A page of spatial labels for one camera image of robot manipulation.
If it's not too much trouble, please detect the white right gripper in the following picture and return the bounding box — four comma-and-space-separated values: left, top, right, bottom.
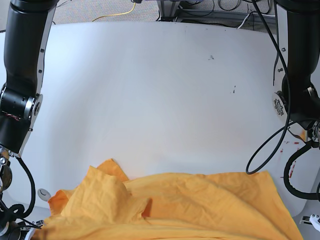
14, 219, 45, 240

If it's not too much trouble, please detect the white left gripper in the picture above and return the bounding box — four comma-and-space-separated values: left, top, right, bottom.
299, 214, 320, 229

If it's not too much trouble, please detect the orange t-shirt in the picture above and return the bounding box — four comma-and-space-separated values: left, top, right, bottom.
33, 159, 302, 240

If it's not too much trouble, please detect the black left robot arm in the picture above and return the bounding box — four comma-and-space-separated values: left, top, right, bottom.
272, 0, 320, 201

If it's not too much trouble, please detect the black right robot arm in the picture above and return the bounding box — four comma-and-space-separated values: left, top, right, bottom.
0, 0, 58, 240

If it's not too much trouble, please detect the red tape rectangle marking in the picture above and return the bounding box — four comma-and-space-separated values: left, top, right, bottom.
278, 141, 301, 180

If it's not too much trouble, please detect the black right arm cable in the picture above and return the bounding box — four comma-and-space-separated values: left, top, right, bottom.
0, 157, 42, 230

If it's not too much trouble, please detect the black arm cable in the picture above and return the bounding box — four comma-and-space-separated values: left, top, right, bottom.
246, 0, 308, 175
0, 157, 42, 230

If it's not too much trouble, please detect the left table cable grommet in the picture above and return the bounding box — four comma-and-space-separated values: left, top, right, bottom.
37, 188, 52, 202

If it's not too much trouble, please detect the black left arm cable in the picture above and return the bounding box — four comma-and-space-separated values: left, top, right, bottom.
246, 0, 308, 175

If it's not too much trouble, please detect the white cable on floor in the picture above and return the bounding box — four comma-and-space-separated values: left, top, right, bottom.
236, 11, 276, 30

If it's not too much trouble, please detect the yellow cable on floor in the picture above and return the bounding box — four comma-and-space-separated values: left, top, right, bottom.
91, 2, 136, 23

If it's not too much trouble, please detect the aluminium frame stand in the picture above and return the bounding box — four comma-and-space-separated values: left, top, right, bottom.
156, 0, 262, 28

